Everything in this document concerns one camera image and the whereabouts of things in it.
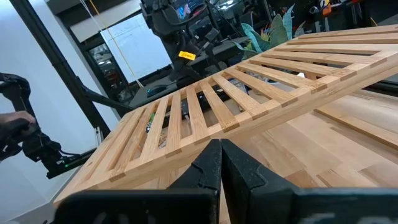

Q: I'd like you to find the whiteboard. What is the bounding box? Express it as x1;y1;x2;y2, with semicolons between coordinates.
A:
99;12;172;84

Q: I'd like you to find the black aluminium rig frame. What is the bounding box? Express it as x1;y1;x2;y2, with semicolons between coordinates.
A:
8;0;135;147

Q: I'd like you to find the grey desk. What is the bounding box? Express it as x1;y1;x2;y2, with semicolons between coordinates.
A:
129;36;249;109

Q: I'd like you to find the black leader arm handle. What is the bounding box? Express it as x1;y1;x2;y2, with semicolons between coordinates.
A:
0;73;98;180

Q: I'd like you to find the person's hand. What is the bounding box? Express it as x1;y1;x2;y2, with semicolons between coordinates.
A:
0;110;37;138

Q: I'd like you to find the green Apple Jacks cereal box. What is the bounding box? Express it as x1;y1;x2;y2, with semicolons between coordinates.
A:
146;111;156;134

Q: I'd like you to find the teal plant in white pot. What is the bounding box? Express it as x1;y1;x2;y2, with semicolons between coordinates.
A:
231;3;296;60

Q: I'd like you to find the black computer mouse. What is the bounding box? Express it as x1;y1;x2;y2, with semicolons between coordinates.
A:
146;84;167;98

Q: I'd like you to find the wooden slatted shelf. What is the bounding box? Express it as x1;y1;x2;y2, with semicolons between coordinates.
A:
52;24;398;208

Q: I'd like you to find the yellow cable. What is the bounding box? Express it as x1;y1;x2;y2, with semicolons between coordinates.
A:
88;0;144;88

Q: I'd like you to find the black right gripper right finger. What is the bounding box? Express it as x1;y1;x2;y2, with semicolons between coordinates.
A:
220;139;398;224

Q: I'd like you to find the black equipment rack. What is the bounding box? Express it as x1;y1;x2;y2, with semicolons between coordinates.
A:
88;42;131;105

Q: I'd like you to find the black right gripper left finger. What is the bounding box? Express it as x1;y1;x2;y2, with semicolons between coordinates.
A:
53;138;223;224

